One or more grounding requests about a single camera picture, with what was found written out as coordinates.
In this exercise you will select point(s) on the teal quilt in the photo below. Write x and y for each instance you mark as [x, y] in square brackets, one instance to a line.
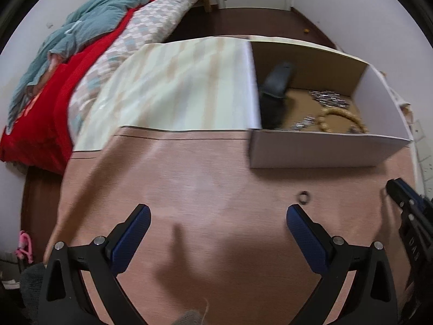
[94, 17]

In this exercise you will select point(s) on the white cardboard box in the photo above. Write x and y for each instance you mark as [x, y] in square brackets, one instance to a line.
[321, 152]

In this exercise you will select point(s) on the pink and striped tablecloth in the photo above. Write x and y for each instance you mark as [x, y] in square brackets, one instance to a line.
[203, 182]

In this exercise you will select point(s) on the white wall socket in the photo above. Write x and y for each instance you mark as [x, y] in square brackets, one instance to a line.
[419, 129]

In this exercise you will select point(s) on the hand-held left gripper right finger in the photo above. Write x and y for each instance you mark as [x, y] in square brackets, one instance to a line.
[304, 240]

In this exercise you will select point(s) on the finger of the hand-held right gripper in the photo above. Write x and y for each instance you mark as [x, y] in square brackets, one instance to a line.
[397, 189]

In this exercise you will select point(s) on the red blanket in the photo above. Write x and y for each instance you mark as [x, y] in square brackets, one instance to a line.
[40, 125]

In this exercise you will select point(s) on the checkered bed sheet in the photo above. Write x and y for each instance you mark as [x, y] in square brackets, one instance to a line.
[152, 17]

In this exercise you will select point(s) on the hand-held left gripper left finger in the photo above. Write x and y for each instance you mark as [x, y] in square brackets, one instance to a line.
[132, 240]

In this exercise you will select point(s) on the wooden bed leg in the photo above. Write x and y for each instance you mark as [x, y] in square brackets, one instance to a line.
[207, 1]

